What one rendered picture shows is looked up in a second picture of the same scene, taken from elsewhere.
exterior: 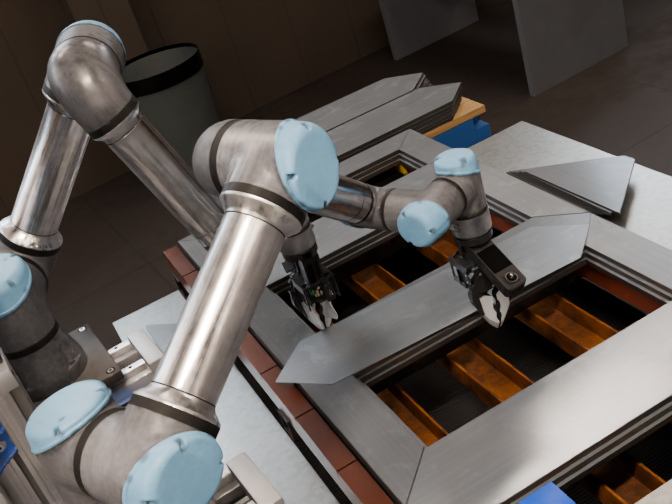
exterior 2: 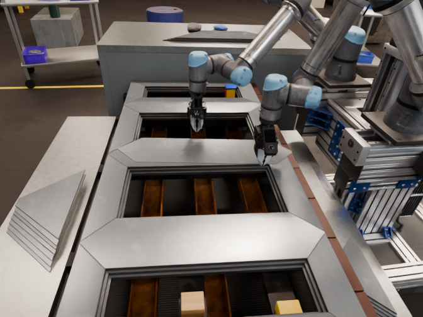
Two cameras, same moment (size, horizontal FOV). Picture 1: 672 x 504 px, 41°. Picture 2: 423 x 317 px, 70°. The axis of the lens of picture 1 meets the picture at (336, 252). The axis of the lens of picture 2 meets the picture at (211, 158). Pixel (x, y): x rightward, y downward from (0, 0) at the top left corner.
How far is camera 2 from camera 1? 2.59 m
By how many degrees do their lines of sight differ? 114
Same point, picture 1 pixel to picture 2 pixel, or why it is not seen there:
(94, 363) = (378, 119)
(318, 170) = not seen: outside the picture
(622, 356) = (176, 107)
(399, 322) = (229, 149)
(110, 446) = not seen: hidden behind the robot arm
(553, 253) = (146, 144)
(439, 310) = (210, 146)
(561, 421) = (208, 103)
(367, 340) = (246, 149)
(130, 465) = not seen: hidden behind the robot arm
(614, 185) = (57, 187)
